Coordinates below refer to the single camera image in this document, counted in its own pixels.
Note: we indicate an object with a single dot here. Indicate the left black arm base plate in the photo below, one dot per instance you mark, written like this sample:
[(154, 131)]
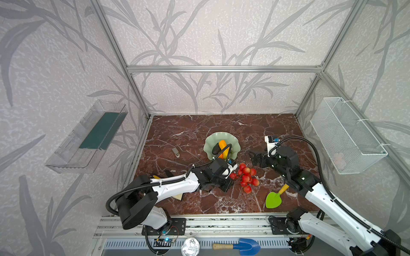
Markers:
[(176, 226)]

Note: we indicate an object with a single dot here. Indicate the fake dark avocado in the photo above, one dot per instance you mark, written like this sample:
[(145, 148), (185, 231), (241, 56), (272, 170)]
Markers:
[(216, 149)]

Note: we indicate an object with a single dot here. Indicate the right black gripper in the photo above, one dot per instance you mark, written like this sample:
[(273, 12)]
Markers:
[(264, 159)]

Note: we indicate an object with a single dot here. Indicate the clear acrylic wall shelf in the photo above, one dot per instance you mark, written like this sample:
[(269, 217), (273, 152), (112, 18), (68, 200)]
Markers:
[(84, 148)]

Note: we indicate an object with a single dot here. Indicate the white wire mesh basket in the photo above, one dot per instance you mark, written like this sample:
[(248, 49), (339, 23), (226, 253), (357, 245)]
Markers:
[(347, 140)]

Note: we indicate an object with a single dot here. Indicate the light green scalloped fruit bowl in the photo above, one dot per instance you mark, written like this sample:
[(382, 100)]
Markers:
[(218, 141)]

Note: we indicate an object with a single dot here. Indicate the blue toy shovel wooden handle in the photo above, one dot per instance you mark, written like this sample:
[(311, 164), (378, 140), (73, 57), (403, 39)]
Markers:
[(246, 247)]

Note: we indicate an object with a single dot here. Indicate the silver metal can top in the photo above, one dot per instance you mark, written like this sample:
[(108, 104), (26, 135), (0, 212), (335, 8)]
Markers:
[(190, 247)]

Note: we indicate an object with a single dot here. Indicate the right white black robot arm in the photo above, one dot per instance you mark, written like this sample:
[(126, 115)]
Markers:
[(354, 235)]

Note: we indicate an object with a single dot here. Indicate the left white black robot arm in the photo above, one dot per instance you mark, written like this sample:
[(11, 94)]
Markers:
[(136, 204)]

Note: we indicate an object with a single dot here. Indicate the green toy spatula yellow handle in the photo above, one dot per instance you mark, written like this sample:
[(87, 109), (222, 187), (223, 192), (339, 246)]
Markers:
[(273, 200)]

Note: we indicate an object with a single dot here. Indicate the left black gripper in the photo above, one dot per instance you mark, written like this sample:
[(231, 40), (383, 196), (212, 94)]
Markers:
[(224, 181)]

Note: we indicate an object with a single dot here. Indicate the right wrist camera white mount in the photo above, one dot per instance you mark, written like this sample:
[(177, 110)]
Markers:
[(272, 144)]

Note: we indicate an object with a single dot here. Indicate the small grey block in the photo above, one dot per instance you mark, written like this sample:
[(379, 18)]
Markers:
[(176, 152)]

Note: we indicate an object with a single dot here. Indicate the fake red grape bunch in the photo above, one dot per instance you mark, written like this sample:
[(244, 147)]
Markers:
[(246, 177)]

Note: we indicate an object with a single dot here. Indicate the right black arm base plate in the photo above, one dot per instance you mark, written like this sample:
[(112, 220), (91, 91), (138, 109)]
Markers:
[(278, 225)]

